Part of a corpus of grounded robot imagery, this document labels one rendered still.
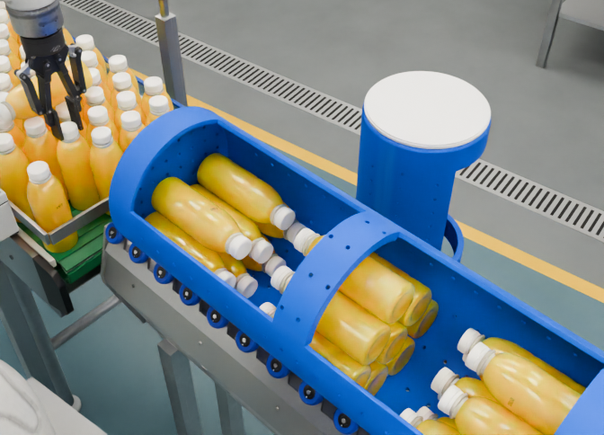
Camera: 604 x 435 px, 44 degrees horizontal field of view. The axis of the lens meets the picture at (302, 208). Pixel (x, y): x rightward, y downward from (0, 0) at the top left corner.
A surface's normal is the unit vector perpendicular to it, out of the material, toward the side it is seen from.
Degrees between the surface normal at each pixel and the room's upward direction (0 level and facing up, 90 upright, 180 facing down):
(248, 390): 70
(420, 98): 0
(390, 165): 90
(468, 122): 0
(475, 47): 0
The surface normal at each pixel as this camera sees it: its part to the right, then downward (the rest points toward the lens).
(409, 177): -0.33, 0.66
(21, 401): 0.93, -0.34
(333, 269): -0.28, -0.45
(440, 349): -0.48, -0.18
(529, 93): 0.00, -0.72
